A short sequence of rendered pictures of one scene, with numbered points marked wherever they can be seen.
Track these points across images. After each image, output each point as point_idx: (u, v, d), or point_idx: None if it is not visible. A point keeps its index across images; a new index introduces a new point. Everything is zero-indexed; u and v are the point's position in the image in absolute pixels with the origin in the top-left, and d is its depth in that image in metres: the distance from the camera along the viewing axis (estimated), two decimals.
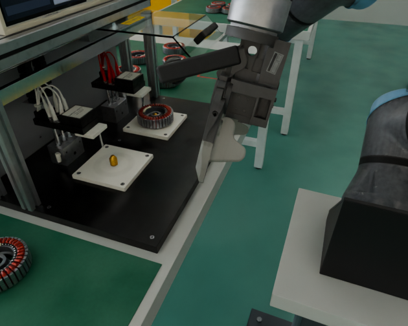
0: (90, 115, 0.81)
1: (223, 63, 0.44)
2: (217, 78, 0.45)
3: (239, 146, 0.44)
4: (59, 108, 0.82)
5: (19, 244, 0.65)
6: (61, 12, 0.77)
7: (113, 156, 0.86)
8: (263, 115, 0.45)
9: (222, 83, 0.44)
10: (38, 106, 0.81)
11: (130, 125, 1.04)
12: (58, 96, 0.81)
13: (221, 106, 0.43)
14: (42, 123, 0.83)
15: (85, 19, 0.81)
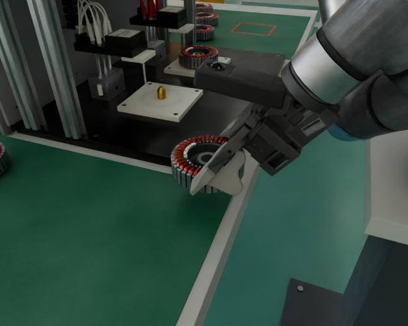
0: (139, 37, 0.72)
1: (264, 101, 0.40)
2: (251, 112, 0.42)
3: (239, 184, 0.45)
4: (103, 30, 0.73)
5: (215, 137, 0.54)
6: None
7: (162, 86, 0.77)
8: (276, 163, 0.44)
9: (252, 122, 0.41)
10: (80, 27, 0.72)
11: (171, 66, 0.95)
12: (103, 14, 0.71)
13: (239, 147, 0.41)
14: (84, 48, 0.74)
15: None
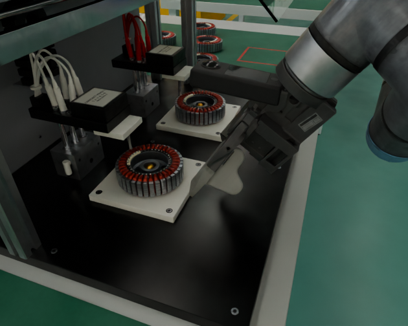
0: (118, 103, 0.52)
1: (260, 98, 0.40)
2: (247, 109, 0.42)
3: (239, 182, 0.44)
4: (69, 92, 0.52)
5: (160, 145, 0.59)
6: None
7: (151, 165, 0.56)
8: (274, 160, 0.44)
9: (249, 119, 0.41)
10: (36, 88, 0.52)
11: (165, 119, 0.74)
12: (68, 72, 0.51)
13: (238, 143, 0.41)
14: (43, 116, 0.53)
15: None
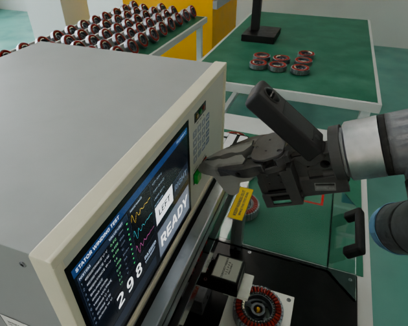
0: None
1: (300, 149, 0.42)
2: (283, 151, 0.43)
3: (236, 190, 0.50)
4: None
5: None
6: (166, 258, 0.48)
7: None
8: (276, 198, 0.48)
9: (280, 162, 0.43)
10: None
11: (223, 325, 0.75)
12: None
13: (247, 176, 0.45)
14: None
15: (195, 251, 0.52)
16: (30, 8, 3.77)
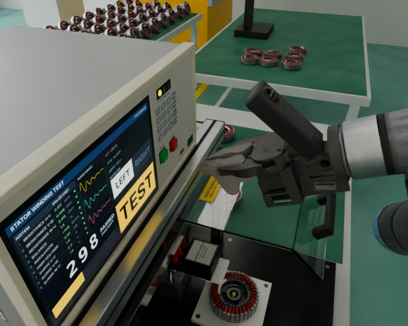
0: None
1: (300, 149, 0.42)
2: (283, 151, 0.43)
3: (236, 190, 0.50)
4: None
5: None
6: (128, 234, 0.48)
7: None
8: (276, 198, 0.48)
9: (280, 162, 0.43)
10: None
11: (199, 310, 0.75)
12: None
13: (247, 176, 0.45)
14: None
15: (160, 229, 0.52)
16: (25, 6, 3.77)
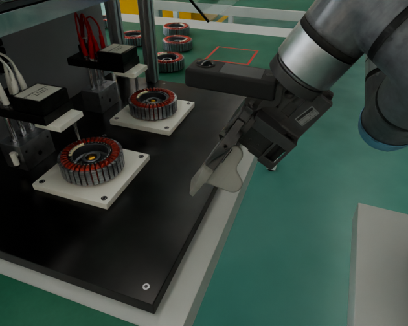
0: (57, 97, 0.56)
1: (255, 94, 0.40)
2: (243, 106, 0.42)
3: (238, 179, 0.44)
4: (11, 88, 0.56)
5: (103, 138, 0.63)
6: None
7: (92, 156, 0.60)
8: (274, 156, 0.44)
9: (245, 116, 0.41)
10: None
11: (119, 115, 0.78)
12: (10, 68, 0.55)
13: (234, 141, 0.41)
14: None
15: None
16: None
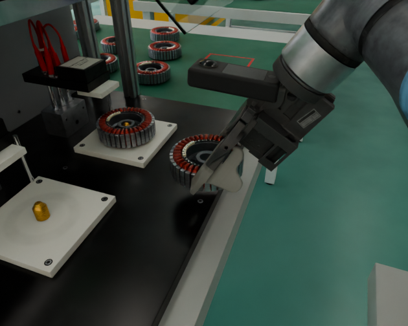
0: None
1: (258, 96, 0.40)
2: (245, 107, 0.42)
3: (238, 180, 0.45)
4: None
5: (214, 136, 0.54)
6: None
7: (39, 204, 0.47)
8: (274, 158, 0.44)
9: (247, 117, 0.41)
10: None
11: (86, 141, 0.65)
12: None
13: (235, 143, 0.41)
14: None
15: None
16: None
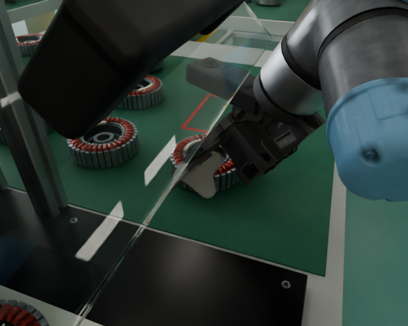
0: None
1: (239, 104, 0.39)
2: (228, 114, 0.40)
3: (212, 186, 0.43)
4: None
5: None
6: None
7: None
8: (252, 173, 0.41)
9: (225, 124, 0.40)
10: None
11: None
12: None
13: (209, 146, 0.40)
14: None
15: None
16: None
